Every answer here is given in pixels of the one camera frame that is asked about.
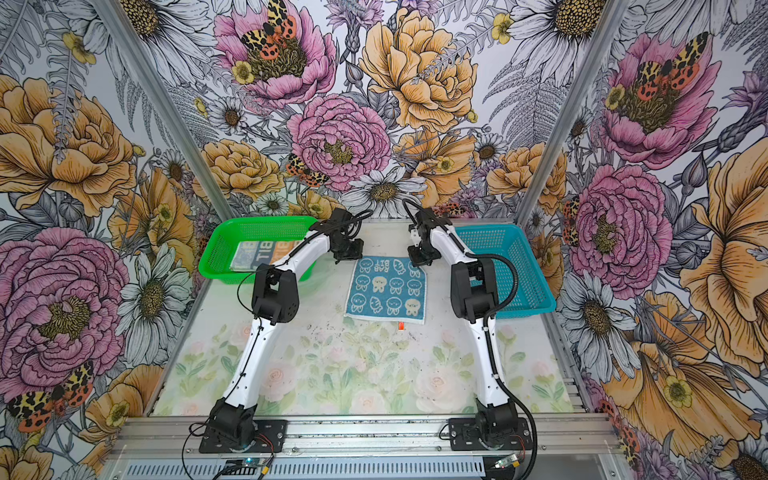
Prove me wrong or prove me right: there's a cream orange patterned towel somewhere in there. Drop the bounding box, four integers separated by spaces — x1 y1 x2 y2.
230 240 301 272

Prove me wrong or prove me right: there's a green plastic basket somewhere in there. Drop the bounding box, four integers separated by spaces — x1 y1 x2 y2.
198 216 317 285

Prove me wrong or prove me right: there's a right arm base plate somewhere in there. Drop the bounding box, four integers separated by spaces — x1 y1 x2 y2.
447 417 533 452

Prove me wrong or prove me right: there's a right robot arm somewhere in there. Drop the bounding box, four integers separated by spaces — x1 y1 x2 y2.
408 202 519 448

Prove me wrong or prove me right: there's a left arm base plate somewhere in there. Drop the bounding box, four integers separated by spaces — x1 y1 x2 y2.
198 419 288 454

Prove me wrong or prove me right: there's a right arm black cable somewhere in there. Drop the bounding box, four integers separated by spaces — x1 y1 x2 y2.
401 199 539 480

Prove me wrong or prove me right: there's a blue white patterned towel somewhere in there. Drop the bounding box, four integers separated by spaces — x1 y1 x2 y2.
345 256 427 324

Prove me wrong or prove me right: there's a white vented strip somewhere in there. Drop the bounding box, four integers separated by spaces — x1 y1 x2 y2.
113 456 486 479

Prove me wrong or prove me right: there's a teal plastic basket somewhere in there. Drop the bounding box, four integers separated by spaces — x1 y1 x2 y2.
456 224 556 319

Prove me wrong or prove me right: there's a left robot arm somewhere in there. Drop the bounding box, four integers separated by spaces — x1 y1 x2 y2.
201 209 373 453

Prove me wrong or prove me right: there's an aluminium front rail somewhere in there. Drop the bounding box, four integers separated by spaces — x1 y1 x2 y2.
111 413 620 460

